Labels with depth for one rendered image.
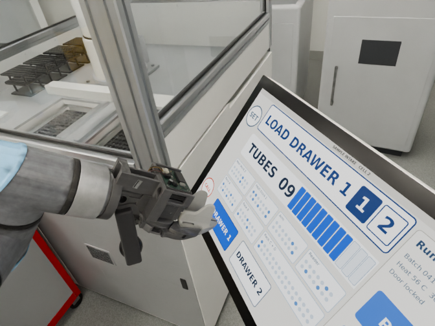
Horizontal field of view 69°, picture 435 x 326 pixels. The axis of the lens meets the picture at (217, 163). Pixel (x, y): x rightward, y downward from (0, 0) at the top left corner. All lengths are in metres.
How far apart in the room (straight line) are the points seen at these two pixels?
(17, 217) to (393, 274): 0.43
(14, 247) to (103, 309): 1.33
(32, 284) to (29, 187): 1.14
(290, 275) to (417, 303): 0.16
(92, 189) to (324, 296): 0.32
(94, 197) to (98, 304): 1.40
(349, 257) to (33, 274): 1.29
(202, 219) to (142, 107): 0.27
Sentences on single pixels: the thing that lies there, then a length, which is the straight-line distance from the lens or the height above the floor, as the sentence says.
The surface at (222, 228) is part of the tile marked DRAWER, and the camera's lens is 0.58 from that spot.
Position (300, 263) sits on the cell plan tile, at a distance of 0.46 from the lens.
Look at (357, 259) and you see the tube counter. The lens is 0.42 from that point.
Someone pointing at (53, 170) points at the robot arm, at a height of 1.23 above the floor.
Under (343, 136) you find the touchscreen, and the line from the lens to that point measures 0.46.
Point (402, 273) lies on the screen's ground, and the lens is 0.40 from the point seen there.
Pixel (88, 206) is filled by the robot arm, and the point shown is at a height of 1.18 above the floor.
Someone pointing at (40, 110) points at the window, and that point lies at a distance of 0.94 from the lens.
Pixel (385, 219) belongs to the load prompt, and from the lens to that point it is 0.41.
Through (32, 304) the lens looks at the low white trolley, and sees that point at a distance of 1.58.
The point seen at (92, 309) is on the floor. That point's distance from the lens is 1.80.
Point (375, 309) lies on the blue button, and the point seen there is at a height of 1.10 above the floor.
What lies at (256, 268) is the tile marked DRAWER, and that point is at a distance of 0.52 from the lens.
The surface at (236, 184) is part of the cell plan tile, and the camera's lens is 0.58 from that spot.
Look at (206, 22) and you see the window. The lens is 0.94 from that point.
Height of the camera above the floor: 1.45
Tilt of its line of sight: 39 degrees down
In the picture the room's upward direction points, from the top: 8 degrees counter-clockwise
